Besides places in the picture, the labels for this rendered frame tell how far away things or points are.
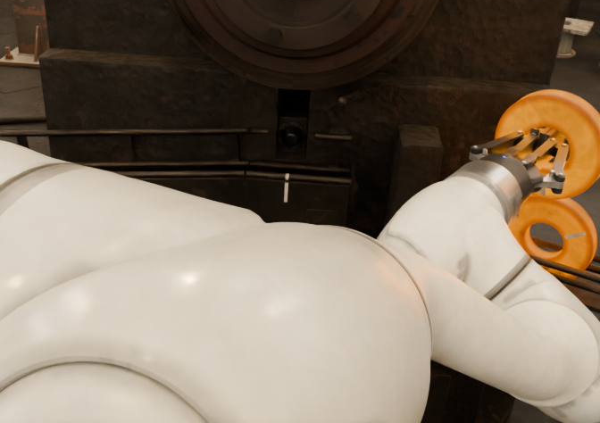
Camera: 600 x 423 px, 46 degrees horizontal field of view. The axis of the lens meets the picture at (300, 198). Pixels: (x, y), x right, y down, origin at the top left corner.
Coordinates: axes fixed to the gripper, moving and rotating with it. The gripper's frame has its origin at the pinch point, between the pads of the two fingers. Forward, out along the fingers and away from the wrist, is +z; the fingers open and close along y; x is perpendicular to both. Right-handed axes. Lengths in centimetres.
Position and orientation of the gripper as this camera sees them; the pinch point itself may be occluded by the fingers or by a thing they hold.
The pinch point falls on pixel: (552, 135)
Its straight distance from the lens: 105.0
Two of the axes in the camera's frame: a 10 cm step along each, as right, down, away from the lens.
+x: 0.2, -8.5, -5.2
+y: 7.9, 3.4, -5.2
